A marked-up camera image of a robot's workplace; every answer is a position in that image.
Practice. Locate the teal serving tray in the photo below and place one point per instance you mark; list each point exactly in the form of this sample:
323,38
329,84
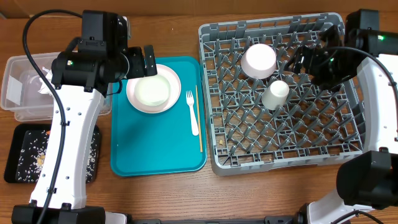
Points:
159,143

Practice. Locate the pink bowl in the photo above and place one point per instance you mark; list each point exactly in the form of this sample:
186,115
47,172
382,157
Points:
259,61

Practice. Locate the white paper cup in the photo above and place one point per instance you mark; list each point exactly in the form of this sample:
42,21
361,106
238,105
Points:
275,95

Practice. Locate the large pink plate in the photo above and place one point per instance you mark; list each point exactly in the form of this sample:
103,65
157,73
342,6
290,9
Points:
175,90

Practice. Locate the rice and peanuts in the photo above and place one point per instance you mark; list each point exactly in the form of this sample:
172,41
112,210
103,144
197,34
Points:
32,156

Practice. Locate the black tray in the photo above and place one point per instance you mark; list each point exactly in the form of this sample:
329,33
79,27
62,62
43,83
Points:
16,146

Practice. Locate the grey dishwasher rack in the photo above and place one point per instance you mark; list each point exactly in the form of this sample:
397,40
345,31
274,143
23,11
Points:
313,127

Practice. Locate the small white plate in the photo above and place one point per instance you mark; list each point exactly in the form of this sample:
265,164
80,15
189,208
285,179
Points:
152,91

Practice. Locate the clear plastic bin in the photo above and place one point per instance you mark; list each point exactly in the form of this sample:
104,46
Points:
23,92

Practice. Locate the wooden chopstick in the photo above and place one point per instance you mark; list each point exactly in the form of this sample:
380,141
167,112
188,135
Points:
198,119

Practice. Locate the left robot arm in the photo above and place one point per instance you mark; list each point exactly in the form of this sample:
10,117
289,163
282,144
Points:
81,75

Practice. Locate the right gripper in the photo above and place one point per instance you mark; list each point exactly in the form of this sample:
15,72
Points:
317,58

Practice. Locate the white plastic fork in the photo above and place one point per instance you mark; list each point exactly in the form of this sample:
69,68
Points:
193,121

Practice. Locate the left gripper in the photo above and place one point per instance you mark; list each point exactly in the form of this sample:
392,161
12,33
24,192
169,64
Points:
140,68

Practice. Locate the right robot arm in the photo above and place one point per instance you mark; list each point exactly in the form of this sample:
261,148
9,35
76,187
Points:
369,181

